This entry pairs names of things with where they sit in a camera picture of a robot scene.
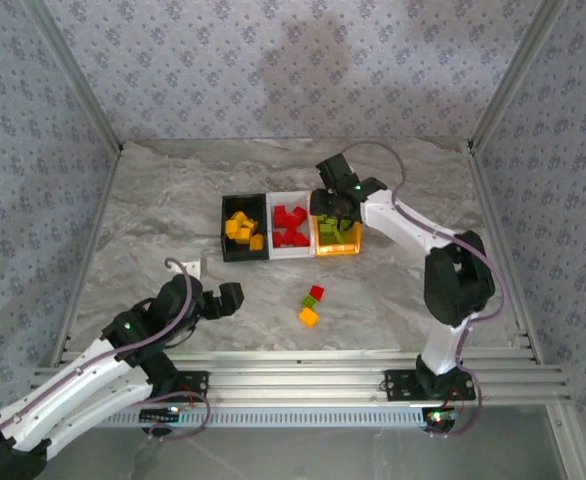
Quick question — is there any white plastic container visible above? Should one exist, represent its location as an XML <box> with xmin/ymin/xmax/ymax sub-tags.
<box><xmin>265</xmin><ymin>191</ymin><xmax>315</xmax><ymax>261</ymax></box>

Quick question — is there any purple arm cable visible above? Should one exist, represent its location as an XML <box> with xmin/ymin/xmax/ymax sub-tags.
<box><xmin>345</xmin><ymin>141</ymin><xmax>509</xmax><ymax>437</ymax></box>
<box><xmin>0</xmin><ymin>257</ymin><xmax>195</xmax><ymax>451</ymax></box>

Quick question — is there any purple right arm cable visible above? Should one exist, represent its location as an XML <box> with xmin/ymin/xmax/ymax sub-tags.
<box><xmin>345</xmin><ymin>141</ymin><xmax>509</xmax><ymax>437</ymax></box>

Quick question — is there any aluminium table frame rail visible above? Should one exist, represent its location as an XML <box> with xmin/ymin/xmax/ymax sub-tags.
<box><xmin>30</xmin><ymin>349</ymin><xmax>573</xmax><ymax>407</ymax></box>

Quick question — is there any small circuit board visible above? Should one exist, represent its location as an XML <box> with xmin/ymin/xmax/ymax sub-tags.
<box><xmin>140</xmin><ymin>405</ymin><xmax>182</xmax><ymax>424</ymax></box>
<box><xmin>421</xmin><ymin>406</ymin><xmax>457</xmax><ymax>432</ymax></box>

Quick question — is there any grey slotted cable duct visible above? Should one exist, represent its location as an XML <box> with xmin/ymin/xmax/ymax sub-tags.
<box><xmin>100</xmin><ymin>406</ymin><xmax>428</xmax><ymax>430</ymax></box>

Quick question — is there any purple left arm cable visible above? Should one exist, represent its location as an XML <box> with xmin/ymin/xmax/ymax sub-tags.
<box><xmin>0</xmin><ymin>257</ymin><xmax>195</xmax><ymax>451</ymax></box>

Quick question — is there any aluminium side rail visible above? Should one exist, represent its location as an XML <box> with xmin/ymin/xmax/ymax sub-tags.
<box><xmin>50</xmin><ymin>144</ymin><xmax>124</xmax><ymax>367</ymax></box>
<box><xmin>465</xmin><ymin>142</ymin><xmax>545</xmax><ymax>365</ymax></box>

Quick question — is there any aluminium frame post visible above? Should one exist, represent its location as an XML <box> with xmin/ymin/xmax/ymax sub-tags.
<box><xmin>22</xmin><ymin>0</ymin><xmax>125</xmax><ymax>152</ymax></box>
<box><xmin>466</xmin><ymin>0</ymin><xmax>568</xmax><ymax>147</ymax></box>

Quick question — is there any small white bracket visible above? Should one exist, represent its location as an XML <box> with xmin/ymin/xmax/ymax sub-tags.
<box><xmin>180</xmin><ymin>257</ymin><xmax>209</xmax><ymax>279</ymax></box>

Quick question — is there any yellow plastic container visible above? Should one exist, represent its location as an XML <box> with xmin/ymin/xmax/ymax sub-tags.
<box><xmin>311</xmin><ymin>213</ymin><xmax>364</xmax><ymax>258</ymax></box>

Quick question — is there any black plastic container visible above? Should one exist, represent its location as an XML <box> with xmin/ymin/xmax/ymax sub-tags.
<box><xmin>221</xmin><ymin>193</ymin><xmax>270</xmax><ymax>264</ymax></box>

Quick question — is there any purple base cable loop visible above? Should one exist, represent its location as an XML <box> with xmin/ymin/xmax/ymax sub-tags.
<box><xmin>140</xmin><ymin>389</ymin><xmax>213</xmax><ymax>443</ymax></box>

